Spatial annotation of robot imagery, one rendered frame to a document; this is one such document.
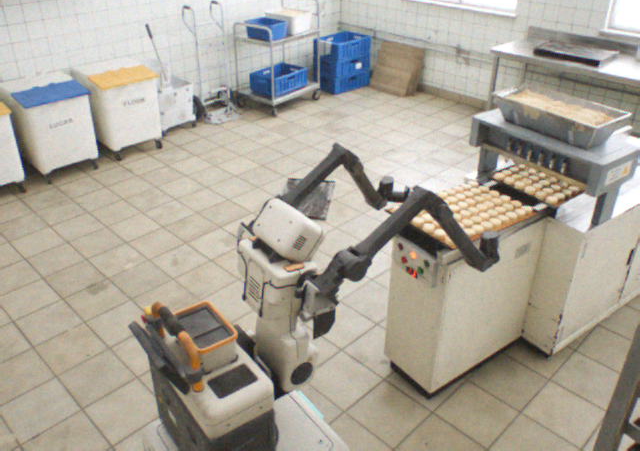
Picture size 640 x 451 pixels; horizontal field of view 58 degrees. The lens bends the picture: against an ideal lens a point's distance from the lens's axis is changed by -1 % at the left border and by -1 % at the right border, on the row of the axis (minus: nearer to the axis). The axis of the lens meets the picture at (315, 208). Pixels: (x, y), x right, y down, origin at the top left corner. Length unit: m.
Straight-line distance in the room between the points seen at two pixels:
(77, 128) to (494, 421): 3.91
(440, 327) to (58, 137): 3.62
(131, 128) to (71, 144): 0.56
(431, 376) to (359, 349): 0.53
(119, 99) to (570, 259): 3.89
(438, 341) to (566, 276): 0.72
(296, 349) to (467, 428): 1.10
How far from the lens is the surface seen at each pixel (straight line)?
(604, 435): 1.18
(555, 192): 3.05
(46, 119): 5.15
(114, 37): 6.00
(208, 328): 2.03
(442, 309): 2.61
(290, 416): 2.57
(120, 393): 3.18
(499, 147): 3.09
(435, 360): 2.81
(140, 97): 5.45
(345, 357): 3.21
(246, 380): 1.98
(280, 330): 2.14
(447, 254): 2.44
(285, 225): 1.93
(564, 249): 2.98
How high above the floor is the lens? 2.23
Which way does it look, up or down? 30 degrees down
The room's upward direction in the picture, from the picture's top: straight up
